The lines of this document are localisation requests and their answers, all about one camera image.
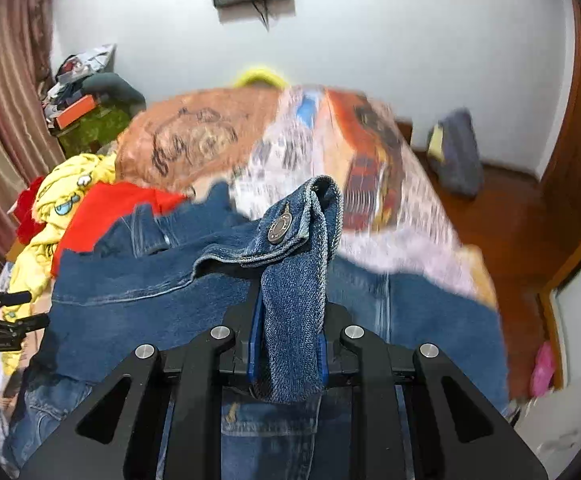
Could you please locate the green patterned box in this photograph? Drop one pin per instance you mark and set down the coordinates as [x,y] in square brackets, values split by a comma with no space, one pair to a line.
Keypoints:
[95,127]

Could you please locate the yellow cartoon print cloth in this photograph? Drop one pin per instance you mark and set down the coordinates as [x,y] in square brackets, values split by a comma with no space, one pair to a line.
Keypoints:
[45,255]

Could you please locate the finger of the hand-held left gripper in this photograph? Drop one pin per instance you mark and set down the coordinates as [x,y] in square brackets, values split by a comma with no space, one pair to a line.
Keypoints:
[8,298]
[15,332]

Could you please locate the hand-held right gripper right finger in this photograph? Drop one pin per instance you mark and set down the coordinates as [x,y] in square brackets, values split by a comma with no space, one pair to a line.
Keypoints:
[323,357]

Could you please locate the dark grey cloth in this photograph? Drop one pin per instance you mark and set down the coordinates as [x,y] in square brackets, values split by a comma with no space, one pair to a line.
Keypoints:
[118,87]

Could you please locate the wooden bed frame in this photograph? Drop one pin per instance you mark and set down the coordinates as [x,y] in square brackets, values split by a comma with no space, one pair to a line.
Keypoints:
[404,131]

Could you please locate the pink bag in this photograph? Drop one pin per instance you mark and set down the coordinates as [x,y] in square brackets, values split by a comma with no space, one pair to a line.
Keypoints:
[541,370]

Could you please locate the dark red cloth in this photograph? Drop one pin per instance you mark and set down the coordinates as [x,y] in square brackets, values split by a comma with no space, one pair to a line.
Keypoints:
[28,215]

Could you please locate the white floral wardrobe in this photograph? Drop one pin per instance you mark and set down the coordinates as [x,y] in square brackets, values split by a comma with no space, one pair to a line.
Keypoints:
[580,320]

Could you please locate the pile of printed clutter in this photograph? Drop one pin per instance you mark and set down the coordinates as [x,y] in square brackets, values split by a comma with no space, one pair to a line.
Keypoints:
[78,67]

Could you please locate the printed blanket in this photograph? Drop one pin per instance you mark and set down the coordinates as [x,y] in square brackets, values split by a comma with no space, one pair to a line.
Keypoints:
[210,130]

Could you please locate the blue denim jeans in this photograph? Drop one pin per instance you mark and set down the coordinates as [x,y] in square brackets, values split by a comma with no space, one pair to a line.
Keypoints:
[145,310]

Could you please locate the yellow-green round object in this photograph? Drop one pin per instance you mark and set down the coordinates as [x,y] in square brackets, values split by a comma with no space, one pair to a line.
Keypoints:
[260,74]

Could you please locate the striped brown curtain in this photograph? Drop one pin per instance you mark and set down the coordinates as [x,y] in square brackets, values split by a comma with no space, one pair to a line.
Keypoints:
[10,85]

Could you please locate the orange box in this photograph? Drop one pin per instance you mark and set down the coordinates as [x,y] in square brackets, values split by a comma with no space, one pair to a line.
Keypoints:
[73,112]

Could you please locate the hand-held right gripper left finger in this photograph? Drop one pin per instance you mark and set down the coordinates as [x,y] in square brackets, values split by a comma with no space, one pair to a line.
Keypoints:
[253,350]

